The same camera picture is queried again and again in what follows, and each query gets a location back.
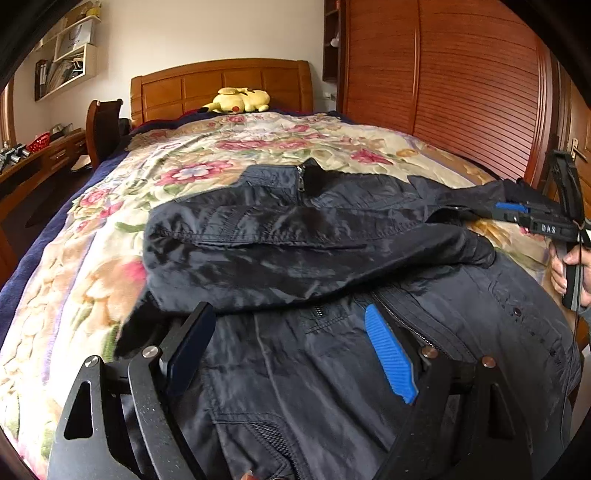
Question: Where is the wooden desk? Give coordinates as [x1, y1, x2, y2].
[0, 128, 91, 282]

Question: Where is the person's right hand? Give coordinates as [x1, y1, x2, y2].
[549, 242, 591, 309]

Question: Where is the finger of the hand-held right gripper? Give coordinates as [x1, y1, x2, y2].
[490, 198, 532, 228]

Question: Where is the yellow plush toy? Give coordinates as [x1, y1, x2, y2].
[201, 87, 271, 114]

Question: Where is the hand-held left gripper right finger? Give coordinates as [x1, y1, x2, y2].
[364, 305, 533, 480]

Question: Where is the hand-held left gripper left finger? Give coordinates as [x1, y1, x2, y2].
[46, 301, 218, 480]

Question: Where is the floral blanket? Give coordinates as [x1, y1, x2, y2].
[0, 112, 550, 480]

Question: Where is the wooden bed headboard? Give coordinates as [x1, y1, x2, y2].
[129, 58, 315, 126]

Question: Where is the black jacket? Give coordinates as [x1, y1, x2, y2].
[113, 158, 583, 480]

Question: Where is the white paper bag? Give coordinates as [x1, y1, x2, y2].
[65, 21, 95, 51]

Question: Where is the wooden chair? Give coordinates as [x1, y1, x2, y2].
[85, 98, 125, 168]

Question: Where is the white wall shelf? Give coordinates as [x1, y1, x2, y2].
[34, 2, 105, 103]

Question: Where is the wooden wardrobe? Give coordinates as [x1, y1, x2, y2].
[322, 0, 591, 197]

